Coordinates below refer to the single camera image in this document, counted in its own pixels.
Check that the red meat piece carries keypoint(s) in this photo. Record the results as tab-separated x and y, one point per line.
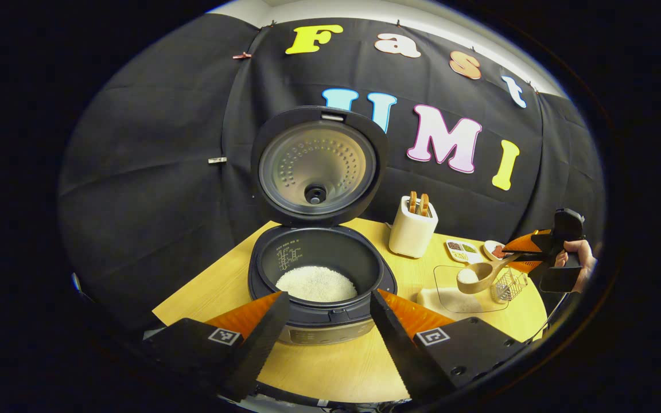
499	251

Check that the white toaster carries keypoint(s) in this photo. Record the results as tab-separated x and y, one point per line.
411	235

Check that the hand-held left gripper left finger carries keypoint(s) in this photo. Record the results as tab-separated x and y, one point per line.
261	344

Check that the white rice spoonful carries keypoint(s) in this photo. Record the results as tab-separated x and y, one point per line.
467	276

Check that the wooden spoon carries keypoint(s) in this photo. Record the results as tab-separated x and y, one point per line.
482	274

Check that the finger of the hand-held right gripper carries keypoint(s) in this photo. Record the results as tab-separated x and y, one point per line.
528	265
528	242

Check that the white rice container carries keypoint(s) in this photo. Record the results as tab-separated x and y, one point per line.
451	299

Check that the toasted bread slice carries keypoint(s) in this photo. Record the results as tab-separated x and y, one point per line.
412	202
424	205

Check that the clear chopstick holder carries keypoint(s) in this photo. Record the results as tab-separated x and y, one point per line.
508	287

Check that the dark grey rice cooker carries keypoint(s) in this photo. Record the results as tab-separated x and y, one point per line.
319	166

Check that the white rice heap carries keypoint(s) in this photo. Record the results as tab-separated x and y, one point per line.
316	284

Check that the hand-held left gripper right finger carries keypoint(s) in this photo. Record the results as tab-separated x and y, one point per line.
399	350

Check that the white divided bean dish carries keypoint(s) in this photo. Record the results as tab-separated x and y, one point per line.
461	253

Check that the white round plate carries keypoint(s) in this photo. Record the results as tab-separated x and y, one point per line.
489	246

